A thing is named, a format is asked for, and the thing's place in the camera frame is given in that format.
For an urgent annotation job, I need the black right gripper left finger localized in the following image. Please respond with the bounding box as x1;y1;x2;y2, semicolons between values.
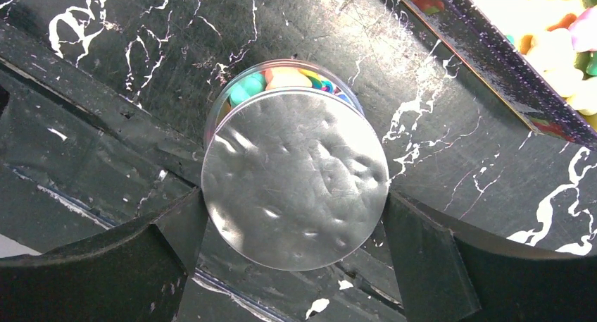
1;189;208;321

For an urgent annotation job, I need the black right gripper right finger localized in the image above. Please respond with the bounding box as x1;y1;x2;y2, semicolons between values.
383;193;596;321

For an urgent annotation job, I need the white round jar lid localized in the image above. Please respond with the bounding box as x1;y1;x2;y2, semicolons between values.
201;87;390;271

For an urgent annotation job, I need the dark tin of star candies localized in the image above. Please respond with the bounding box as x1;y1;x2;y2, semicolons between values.
401;0;596;151

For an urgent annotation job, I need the clear round plastic jar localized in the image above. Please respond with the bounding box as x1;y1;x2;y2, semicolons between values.
203;59;364;147

